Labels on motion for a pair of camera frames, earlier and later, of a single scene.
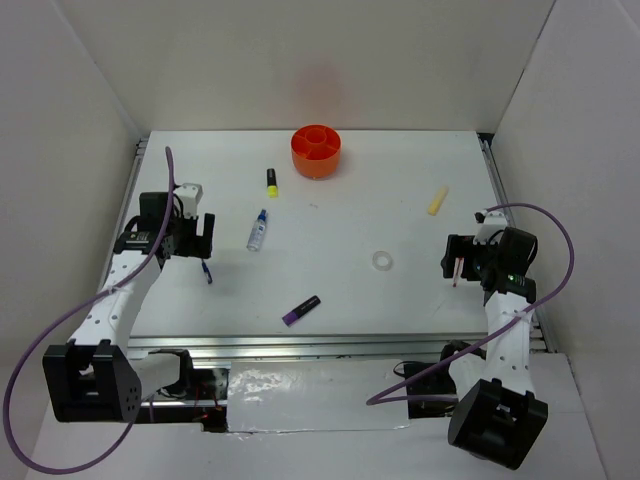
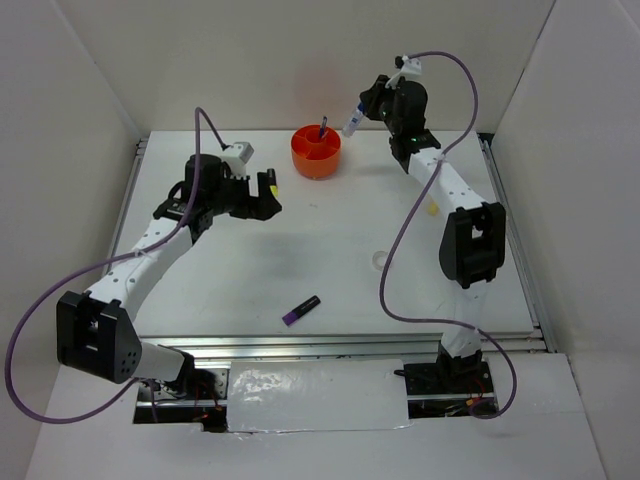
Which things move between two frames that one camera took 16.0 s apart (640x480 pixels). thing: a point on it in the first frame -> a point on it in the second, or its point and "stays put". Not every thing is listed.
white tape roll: x=382 y=261 stays put
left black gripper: x=197 y=246 -> x=261 y=207
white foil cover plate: x=319 y=395 stays put
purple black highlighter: x=300 y=310 stays put
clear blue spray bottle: x=255 y=235 -> x=354 y=121
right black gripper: x=460 y=246 -> x=373 y=95
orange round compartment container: x=315 y=151 stays put
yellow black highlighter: x=272 y=188 stays put
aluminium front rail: x=315 y=346 stays put
